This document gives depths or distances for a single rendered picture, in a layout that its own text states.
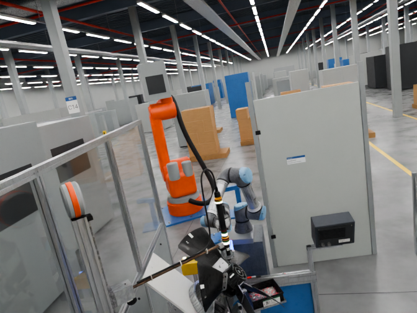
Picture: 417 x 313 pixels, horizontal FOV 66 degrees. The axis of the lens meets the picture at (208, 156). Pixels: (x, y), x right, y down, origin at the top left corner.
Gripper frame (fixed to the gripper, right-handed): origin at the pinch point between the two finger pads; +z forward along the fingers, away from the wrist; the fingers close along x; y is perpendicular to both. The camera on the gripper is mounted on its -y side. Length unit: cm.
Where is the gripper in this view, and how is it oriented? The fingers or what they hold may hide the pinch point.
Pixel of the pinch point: (222, 225)
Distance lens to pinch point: 185.1
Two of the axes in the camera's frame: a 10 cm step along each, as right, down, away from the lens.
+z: -0.5, 2.2, -9.7
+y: 1.7, 9.6, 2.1
